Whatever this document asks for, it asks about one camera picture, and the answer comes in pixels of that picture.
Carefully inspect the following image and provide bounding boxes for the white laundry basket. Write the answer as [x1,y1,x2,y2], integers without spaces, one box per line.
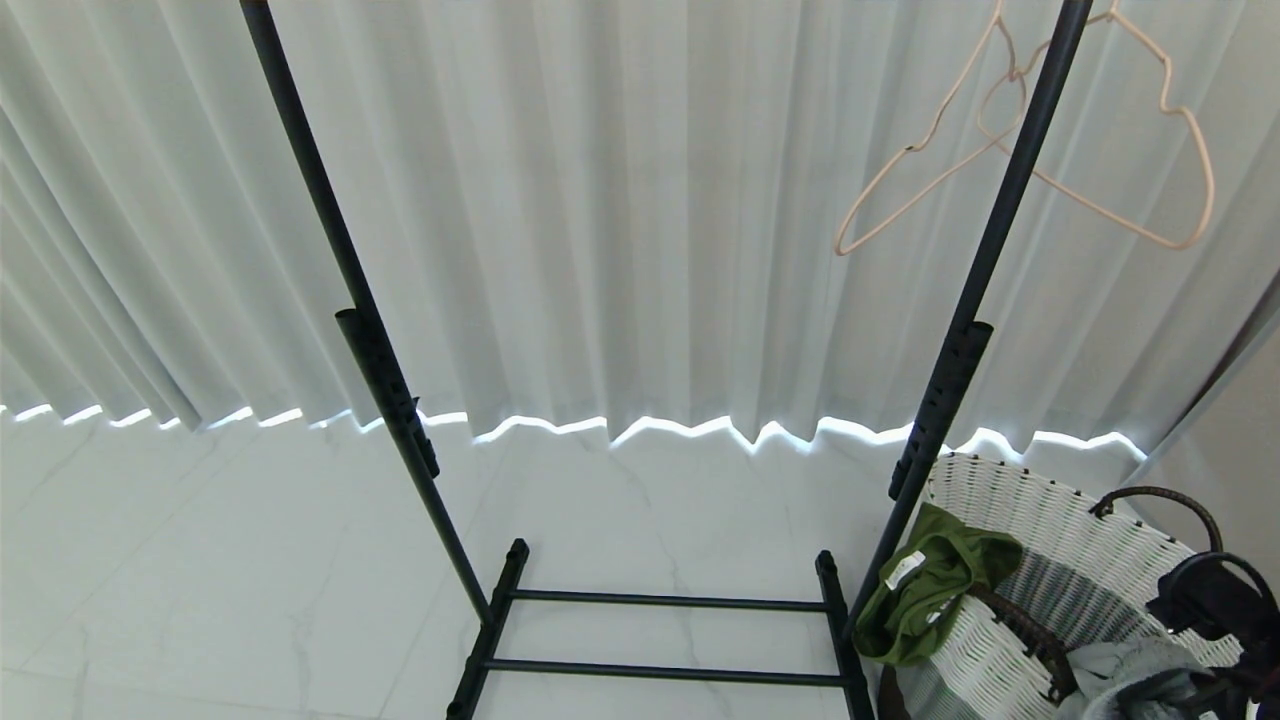
[878,452,1280,720]

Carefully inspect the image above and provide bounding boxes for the pale grey shorts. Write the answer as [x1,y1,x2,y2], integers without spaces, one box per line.
[1060,638,1246,720]

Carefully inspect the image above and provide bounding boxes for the pink clothes hanger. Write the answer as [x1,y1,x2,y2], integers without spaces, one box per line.
[836,0,1031,257]
[977,0,1217,251]

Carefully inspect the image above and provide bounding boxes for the black clothes rack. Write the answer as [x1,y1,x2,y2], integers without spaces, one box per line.
[238,0,1094,720]

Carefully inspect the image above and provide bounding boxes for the green garment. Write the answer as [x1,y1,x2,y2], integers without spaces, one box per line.
[853,503,1024,667]

